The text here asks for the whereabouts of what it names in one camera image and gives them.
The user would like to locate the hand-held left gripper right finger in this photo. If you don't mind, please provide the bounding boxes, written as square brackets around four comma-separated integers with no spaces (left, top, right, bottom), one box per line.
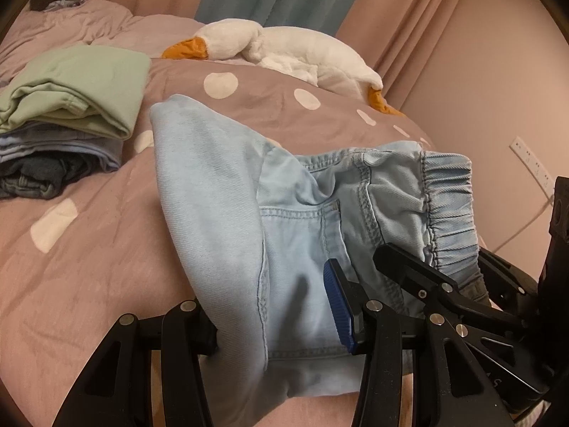
[323,258,512,427]

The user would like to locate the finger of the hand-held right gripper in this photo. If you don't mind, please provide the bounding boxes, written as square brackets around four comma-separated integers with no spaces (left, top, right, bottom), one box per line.
[372,244,526,335]
[477,248,542,310]

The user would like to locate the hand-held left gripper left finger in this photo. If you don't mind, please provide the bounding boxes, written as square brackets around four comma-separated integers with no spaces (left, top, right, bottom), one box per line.
[52,300,218,427]

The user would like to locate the light blue strawberry pants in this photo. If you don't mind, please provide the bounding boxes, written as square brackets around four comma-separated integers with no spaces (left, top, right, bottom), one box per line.
[149,93,483,399]

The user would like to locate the pink polka dot blanket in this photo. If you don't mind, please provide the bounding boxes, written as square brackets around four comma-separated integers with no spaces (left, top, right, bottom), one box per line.
[0,56,512,427]

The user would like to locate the folded dark jeans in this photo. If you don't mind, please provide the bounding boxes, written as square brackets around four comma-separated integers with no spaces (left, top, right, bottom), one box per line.
[0,155,96,200]

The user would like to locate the white goose plush toy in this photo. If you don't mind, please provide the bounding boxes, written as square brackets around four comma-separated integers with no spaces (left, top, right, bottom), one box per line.
[161,18,405,117]

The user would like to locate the folded green garment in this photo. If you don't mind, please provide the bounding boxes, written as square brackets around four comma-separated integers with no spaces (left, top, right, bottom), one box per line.
[0,45,152,141]

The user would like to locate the plain pink quilt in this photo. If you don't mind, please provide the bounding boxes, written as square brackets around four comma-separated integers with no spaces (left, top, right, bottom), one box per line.
[0,0,205,94]

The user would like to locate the striped cloth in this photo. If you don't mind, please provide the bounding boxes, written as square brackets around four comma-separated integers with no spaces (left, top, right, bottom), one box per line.
[44,0,86,12]

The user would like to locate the white wall power strip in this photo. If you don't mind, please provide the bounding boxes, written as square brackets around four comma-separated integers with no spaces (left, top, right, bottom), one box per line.
[510,136,556,199]

